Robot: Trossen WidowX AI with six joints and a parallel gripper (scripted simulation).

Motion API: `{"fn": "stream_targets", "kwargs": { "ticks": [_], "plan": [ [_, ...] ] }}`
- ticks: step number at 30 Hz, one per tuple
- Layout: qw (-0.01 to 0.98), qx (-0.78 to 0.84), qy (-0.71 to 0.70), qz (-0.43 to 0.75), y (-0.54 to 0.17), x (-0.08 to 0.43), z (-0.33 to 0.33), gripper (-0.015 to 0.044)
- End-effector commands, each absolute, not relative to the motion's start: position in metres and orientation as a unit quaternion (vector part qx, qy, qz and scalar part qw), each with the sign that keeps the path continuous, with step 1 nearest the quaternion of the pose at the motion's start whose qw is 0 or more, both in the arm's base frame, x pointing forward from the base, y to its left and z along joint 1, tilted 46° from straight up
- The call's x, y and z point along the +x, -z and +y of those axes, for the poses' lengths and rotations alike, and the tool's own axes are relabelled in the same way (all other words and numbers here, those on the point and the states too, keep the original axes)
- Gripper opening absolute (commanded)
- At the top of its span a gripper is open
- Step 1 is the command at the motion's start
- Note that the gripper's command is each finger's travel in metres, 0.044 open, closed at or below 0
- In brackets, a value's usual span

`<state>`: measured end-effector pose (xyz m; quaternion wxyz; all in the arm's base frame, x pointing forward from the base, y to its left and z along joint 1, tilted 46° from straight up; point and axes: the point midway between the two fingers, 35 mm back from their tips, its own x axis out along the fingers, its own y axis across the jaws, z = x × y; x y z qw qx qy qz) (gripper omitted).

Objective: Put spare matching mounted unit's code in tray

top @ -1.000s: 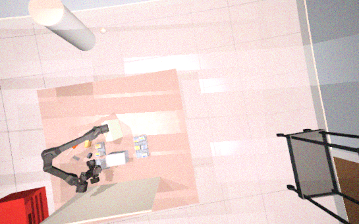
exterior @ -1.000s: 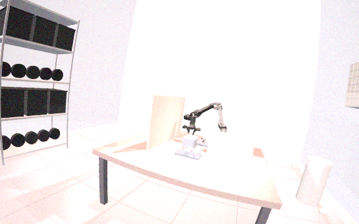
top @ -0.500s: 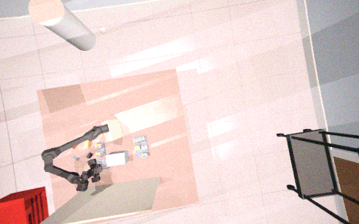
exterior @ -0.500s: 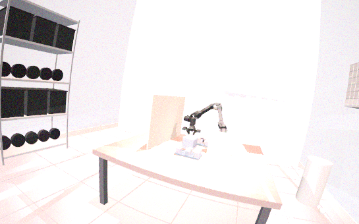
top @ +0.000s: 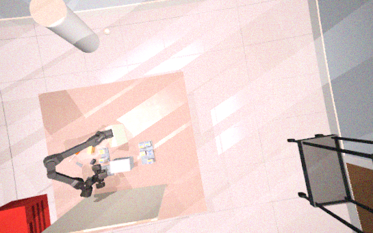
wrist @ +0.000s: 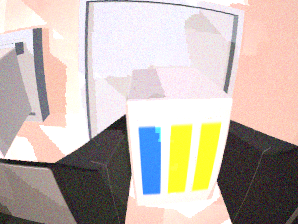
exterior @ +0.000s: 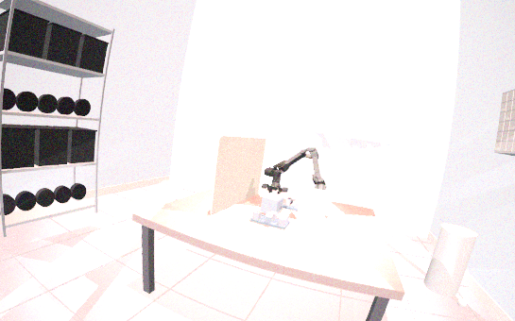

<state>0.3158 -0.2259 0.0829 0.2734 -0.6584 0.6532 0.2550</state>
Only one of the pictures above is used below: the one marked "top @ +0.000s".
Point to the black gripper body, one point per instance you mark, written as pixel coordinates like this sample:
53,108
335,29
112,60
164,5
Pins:
96,169

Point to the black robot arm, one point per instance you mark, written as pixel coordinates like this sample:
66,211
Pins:
50,162

